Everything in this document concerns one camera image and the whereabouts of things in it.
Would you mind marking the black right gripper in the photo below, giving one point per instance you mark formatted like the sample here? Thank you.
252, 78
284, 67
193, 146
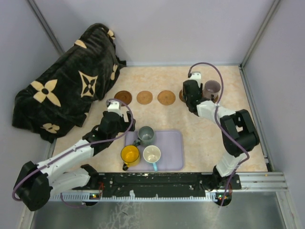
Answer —
184, 96

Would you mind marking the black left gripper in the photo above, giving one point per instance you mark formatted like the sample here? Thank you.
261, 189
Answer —
126, 124

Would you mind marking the purple ceramic mug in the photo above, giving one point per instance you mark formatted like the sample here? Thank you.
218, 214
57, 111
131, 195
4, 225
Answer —
211, 87

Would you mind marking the grey ceramic mug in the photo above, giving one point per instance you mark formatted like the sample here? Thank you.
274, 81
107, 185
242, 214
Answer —
146, 136

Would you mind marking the light woven rattan coaster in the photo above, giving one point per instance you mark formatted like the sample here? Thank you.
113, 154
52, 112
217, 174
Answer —
144, 97

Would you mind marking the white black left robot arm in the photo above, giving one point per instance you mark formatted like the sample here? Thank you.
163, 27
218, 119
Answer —
37, 183

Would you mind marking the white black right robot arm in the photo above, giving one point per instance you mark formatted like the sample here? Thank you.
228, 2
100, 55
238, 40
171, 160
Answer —
238, 131

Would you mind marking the yellow ceramic mug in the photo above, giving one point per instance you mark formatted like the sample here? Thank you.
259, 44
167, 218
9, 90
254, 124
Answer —
131, 157

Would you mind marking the lavender plastic tray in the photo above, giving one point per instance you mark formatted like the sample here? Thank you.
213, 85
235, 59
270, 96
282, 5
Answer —
170, 143

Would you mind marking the black floral blanket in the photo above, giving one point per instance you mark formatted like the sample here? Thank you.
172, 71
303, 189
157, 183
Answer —
61, 97

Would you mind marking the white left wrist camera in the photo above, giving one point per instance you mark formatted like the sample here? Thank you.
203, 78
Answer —
114, 106

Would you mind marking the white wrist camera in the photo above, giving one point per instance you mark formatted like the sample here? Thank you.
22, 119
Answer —
195, 76
114, 106

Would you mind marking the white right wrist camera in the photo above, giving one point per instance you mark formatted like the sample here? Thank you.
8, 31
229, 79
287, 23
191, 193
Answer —
195, 76

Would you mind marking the white mug blue handle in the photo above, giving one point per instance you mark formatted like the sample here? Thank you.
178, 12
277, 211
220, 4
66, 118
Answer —
152, 155

